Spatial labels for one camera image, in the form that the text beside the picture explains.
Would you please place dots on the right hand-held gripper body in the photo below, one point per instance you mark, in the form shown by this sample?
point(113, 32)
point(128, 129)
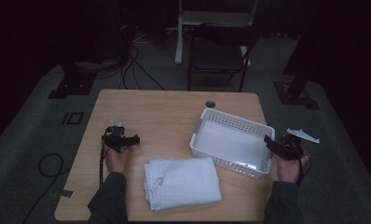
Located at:
point(291, 147)

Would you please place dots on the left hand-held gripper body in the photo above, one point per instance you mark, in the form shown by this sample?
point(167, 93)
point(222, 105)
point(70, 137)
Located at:
point(116, 140)

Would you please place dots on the white plastic basket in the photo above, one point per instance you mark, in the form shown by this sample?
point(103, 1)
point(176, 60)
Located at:
point(230, 143)

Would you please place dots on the white towel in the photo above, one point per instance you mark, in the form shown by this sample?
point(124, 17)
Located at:
point(183, 183)

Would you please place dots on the person's left hand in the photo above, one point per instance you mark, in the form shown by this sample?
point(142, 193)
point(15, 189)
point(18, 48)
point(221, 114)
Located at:
point(116, 161)

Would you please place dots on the person's right hand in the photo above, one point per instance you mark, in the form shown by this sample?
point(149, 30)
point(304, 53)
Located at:
point(287, 169)

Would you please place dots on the black stand with base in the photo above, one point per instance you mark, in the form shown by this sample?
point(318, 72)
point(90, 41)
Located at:
point(75, 82)
point(297, 90)

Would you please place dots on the black folding chair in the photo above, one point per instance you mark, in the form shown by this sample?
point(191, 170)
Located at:
point(217, 56)

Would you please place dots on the white metal frame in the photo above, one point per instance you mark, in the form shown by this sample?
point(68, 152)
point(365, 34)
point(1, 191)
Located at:
point(179, 37)

